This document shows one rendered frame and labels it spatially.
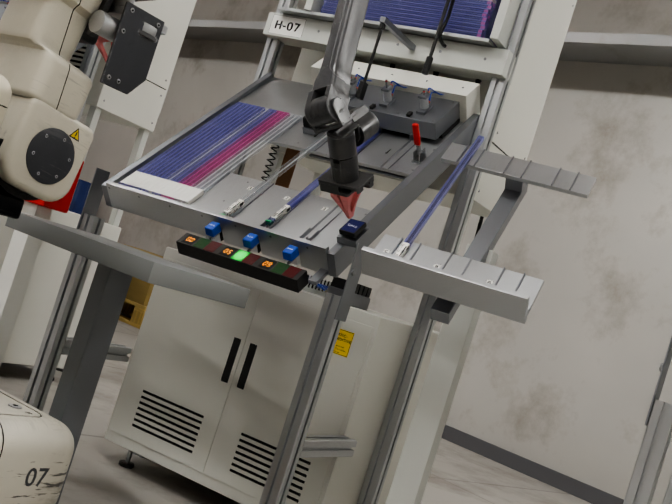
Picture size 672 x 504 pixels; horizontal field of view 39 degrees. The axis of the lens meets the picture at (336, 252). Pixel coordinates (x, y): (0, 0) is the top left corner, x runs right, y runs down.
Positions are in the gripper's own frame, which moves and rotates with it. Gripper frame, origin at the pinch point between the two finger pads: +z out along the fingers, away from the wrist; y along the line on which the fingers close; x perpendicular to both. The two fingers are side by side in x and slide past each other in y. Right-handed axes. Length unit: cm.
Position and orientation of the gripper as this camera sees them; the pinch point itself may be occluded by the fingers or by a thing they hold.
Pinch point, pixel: (350, 213)
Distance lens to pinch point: 204.0
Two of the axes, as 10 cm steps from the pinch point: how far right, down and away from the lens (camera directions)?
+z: 1.1, 8.3, 5.5
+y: -8.3, -2.3, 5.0
